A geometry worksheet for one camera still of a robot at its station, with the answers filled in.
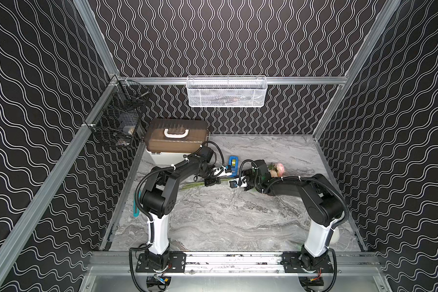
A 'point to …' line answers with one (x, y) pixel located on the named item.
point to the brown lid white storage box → (168, 140)
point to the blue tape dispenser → (233, 162)
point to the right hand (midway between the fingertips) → (237, 172)
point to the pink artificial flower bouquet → (276, 170)
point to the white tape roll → (335, 236)
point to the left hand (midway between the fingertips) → (217, 176)
